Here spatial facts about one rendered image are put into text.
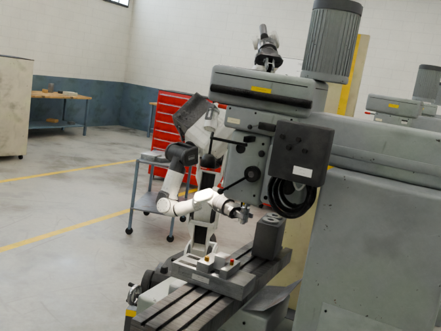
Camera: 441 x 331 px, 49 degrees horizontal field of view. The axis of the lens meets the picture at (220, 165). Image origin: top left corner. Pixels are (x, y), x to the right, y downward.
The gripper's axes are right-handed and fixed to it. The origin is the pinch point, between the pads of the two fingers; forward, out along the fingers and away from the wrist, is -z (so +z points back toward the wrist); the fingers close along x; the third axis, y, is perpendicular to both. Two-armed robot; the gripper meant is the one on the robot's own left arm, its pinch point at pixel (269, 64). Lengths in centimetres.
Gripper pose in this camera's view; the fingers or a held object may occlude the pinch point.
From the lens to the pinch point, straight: 218.1
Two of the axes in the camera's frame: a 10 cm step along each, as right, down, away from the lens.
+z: 0.0, -6.7, 7.4
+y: 1.8, -7.3, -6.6
